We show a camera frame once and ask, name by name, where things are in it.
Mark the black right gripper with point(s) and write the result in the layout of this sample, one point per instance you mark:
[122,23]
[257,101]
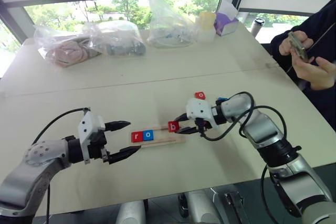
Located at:
[204,125]

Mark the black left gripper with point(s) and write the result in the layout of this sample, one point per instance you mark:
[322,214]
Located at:
[95,150]

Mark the red letter block b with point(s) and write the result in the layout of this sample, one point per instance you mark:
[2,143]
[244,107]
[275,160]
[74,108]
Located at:
[173,127]

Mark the smartphone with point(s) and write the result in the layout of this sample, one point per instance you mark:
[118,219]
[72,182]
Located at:
[298,47]

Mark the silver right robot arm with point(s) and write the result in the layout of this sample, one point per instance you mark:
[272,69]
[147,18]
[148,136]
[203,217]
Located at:
[262,127]

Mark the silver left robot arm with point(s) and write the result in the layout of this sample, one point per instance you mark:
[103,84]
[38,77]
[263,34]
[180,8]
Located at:
[31,171]

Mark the red letter block r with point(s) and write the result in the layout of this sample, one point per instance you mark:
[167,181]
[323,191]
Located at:
[136,137]

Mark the wooden letter tray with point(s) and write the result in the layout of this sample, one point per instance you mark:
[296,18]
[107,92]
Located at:
[168,140]

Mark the blue letter block o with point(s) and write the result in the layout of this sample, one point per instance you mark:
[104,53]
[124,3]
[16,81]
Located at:
[148,135]

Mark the red letter block o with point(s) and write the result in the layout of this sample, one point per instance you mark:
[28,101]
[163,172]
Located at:
[200,95]

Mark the silver rounded robot leg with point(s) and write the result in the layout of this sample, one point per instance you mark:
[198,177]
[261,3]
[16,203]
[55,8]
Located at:
[131,212]
[202,208]

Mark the person's right hand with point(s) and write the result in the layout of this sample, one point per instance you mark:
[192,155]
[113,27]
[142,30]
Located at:
[284,44]

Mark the person's left hand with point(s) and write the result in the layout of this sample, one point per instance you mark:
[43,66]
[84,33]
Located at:
[317,74]

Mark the black caster wheel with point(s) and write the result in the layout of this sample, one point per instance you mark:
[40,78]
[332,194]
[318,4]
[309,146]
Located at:
[183,205]

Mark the tall clear plastic bag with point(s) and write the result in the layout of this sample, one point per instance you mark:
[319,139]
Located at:
[168,27]

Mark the plastic bag with dark items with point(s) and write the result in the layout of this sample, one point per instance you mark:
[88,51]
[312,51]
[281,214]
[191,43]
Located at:
[118,40]

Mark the yellow-lidded plastic container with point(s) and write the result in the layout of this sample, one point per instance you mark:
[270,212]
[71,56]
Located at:
[206,24]

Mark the plastic bag with pink items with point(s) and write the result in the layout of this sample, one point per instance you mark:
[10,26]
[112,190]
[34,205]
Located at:
[65,51]

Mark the purple tissue box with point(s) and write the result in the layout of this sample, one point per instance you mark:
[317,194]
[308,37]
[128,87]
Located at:
[225,24]

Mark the silver tumbler with black lid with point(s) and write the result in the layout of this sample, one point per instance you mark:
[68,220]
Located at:
[257,26]

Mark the person in dark jacket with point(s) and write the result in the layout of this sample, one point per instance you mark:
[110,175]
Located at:
[320,24]

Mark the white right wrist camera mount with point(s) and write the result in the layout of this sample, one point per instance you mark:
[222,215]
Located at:
[197,108]

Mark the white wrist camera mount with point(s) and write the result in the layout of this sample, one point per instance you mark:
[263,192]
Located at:
[88,127]
[197,108]

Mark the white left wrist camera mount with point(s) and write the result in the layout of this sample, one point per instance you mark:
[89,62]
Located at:
[88,127]

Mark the black metal bracket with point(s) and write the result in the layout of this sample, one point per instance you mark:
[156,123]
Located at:
[236,208]

